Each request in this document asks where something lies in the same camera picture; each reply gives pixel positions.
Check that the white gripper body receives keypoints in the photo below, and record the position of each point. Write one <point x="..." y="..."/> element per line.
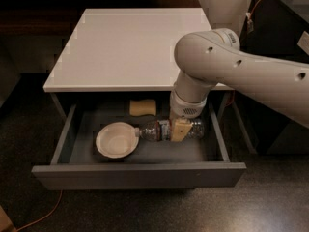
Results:
<point x="185" y="109"/>

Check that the clear plastic water bottle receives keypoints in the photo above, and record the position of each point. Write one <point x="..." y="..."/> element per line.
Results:
<point x="160" y="130"/>

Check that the grey top drawer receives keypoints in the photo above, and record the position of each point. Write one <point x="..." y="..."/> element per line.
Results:
<point x="190" y="164"/>

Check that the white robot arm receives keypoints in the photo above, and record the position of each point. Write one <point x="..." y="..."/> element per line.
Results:
<point x="211" y="57"/>

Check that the white top drawer cabinet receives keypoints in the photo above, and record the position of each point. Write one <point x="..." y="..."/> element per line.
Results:
<point x="124" y="50"/>

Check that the yellow sponge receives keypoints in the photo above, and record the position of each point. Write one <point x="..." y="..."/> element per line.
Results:
<point x="143" y="107"/>

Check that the white paper bowl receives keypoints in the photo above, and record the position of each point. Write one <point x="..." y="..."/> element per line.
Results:
<point x="117" y="140"/>

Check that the dark wooden desk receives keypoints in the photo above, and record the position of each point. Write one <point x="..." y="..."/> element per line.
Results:
<point x="59" y="17"/>

